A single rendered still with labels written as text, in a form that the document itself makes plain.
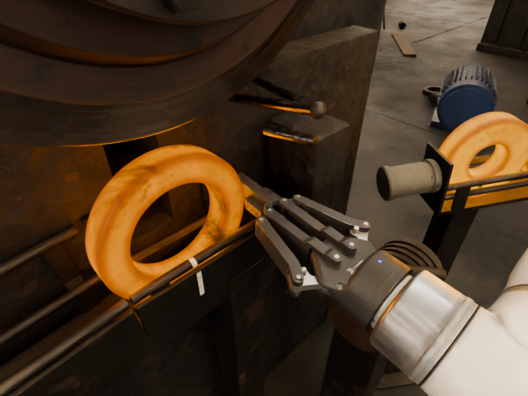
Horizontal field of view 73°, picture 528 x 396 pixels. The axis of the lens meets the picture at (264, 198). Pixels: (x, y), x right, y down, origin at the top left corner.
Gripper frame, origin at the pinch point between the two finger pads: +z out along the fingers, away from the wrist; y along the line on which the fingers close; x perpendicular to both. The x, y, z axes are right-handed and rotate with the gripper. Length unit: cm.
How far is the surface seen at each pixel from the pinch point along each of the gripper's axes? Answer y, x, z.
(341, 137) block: 13.8, 4.6, -2.2
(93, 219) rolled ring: -18.4, 5.7, 2.1
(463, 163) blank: 34.3, -2.5, -13.5
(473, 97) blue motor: 188, -49, 28
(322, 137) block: 10.2, 5.6, -1.6
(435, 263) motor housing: 30.2, -20.8, -18.1
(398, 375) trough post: 37, -72, -24
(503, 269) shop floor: 102, -72, -30
